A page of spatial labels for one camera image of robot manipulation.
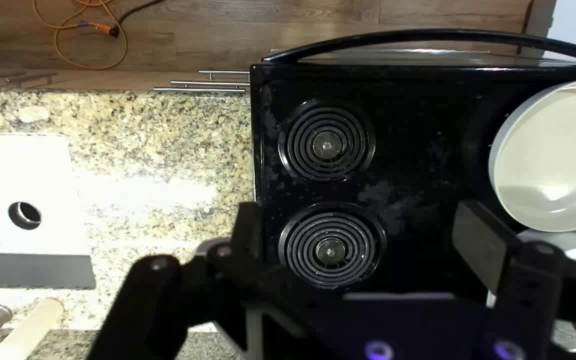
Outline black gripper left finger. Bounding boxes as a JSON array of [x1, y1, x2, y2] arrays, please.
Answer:
[[86, 199, 265, 360]]

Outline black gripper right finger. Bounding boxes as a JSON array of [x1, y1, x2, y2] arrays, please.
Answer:
[[452, 199, 576, 360]]

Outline pale wooden rolling pin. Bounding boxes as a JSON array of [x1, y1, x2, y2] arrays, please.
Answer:
[[0, 298, 68, 360]]

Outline black flat bar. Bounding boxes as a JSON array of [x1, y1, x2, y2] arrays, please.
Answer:
[[0, 252, 98, 293]]

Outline white round plate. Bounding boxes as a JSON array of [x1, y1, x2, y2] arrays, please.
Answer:
[[486, 77, 576, 236]]

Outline black electric stove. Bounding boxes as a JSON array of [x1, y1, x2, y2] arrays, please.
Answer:
[[247, 29, 576, 317]]

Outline black metal ring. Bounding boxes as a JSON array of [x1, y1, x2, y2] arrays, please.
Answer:
[[5, 199, 43, 232]]

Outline silver drawer handle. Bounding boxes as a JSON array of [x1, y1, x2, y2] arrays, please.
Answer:
[[196, 67, 251, 78], [167, 78, 251, 89], [151, 85, 249, 97]]

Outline orange cable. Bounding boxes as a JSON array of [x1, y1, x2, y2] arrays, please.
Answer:
[[31, 0, 129, 72]]

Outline thin black floor cable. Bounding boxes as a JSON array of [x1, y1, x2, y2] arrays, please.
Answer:
[[114, 0, 163, 35]]

